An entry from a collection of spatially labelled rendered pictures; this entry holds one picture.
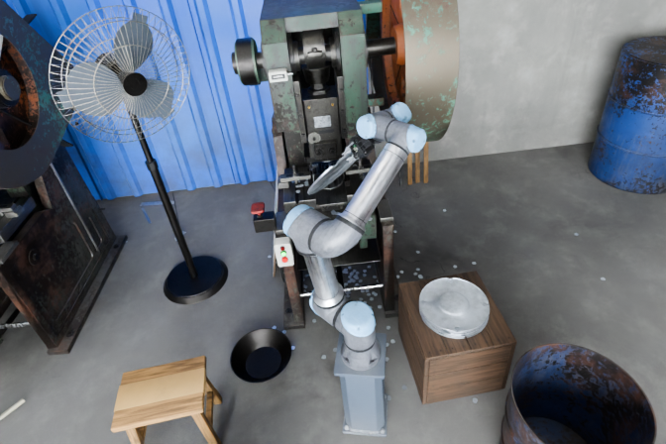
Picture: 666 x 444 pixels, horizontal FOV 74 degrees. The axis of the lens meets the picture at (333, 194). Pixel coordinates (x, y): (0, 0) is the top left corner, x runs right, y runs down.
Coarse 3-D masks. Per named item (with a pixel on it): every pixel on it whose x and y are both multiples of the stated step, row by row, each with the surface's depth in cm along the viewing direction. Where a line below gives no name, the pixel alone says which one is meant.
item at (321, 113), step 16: (304, 96) 187; (320, 96) 186; (336, 96) 184; (304, 112) 187; (320, 112) 188; (336, 112) 188; (320, 128) 192; (336, 128) 193; (320, 144) 193; (336, 144) 195
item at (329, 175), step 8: (344, 160) 172; (328, 168) 168; (336, 168) 180; (344, 168) 189; (320, 176) 169; (328, 176) 182; (336, 176) 192; (312, 184) 172; (320, 184) 181; (312, 192) 184
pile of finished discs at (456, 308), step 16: (432, 288) 196; (448, 288) 195; (464, 288) 194; (432, 304) 189; (448, 304) 188; (464, 304) 187; (480, 304) 187; (432, 320) 182; (448, 320) 182; (464, 320) 181; (480, 320) 180; (448, 336) 180; (464, 336) 179
